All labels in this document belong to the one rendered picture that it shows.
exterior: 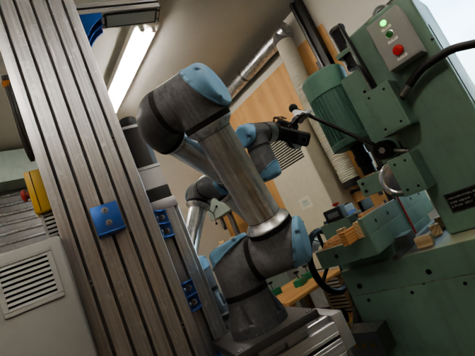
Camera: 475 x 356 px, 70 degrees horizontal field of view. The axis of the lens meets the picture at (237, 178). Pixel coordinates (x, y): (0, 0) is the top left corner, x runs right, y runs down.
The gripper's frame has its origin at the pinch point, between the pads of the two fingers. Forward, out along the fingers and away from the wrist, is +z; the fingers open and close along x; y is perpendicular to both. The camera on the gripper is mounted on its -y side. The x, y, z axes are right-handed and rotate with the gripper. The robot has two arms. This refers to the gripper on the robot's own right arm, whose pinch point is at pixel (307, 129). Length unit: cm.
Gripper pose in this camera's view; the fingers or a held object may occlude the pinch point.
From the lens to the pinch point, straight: 134.2
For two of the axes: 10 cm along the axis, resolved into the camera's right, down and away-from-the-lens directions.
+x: -1.9, 8.9, 4.1
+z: 6.9, -1.8, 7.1
